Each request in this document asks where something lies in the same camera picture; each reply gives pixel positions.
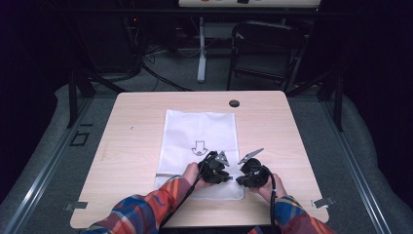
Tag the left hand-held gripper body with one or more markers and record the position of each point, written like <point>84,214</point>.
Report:
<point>212,169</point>

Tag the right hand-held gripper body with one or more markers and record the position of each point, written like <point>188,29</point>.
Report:
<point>256,174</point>

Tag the white cloth bag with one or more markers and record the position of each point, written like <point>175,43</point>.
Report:
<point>195,130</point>

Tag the person's left hand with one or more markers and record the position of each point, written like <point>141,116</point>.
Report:
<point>191,174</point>

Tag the person's right hand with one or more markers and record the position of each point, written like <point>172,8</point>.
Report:
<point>274,191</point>

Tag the person's plaid clothing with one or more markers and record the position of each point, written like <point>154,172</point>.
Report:
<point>255,230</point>

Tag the black metal stand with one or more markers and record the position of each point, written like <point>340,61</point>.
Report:
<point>338,104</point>
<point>73,97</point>

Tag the white table leg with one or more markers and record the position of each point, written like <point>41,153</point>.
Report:
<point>202,52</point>

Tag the black folding chair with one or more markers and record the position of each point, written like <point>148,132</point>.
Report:
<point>266,48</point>

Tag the black computer tower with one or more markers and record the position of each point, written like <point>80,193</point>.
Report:
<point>107,42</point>

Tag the grey metal table bracket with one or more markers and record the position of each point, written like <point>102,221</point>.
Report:
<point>323,202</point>
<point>76,205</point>

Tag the grey metal floor rail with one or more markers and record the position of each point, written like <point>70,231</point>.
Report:
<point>48,162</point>
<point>354,165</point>

